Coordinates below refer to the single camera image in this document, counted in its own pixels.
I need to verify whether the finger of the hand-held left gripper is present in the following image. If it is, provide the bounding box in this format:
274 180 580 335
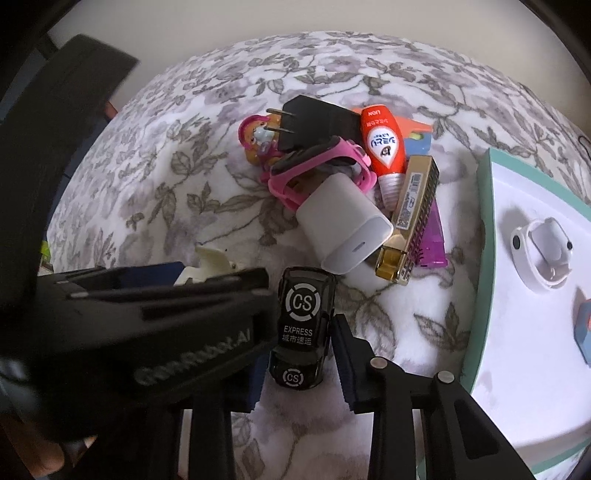
115 261 186 287
68 267 273 322

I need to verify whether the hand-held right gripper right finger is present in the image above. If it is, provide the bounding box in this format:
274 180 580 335
332 314 536 480

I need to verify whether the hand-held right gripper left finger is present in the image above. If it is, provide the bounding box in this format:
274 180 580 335
171 355 269 480

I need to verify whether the cream hair clip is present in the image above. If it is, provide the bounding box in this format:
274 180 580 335
174 244 241 287

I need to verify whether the black toy car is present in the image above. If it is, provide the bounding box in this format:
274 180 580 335
268 266 337 391

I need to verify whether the white charger plug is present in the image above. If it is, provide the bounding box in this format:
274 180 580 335
295 175 394 273

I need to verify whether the gold rectangular case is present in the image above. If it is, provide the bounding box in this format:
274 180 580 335
375 154 440 284

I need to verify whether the dog toy figure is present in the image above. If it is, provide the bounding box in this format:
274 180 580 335
238 113 289 171

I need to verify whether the pink watch band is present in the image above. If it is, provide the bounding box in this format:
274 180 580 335
268 136 376 210

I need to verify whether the white box with teal rim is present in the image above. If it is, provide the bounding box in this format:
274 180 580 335
416 148 591 480

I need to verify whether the black charger plug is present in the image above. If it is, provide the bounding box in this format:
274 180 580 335
269 95 363 155

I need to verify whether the pink and blue block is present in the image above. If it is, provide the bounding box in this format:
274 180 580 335
574 298 591 363

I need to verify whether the person's left hand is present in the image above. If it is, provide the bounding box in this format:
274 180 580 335
23 434 100 480

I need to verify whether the purple translucent case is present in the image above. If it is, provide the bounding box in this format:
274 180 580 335
413 198 448 269

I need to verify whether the dark panel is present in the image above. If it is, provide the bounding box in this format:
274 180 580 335
0 34 140 278

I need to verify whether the red toothpaste tube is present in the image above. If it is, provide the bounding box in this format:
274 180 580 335
360 105 408 206

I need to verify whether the orange and blue sharpener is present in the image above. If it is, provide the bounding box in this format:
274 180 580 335
353 107 435 155

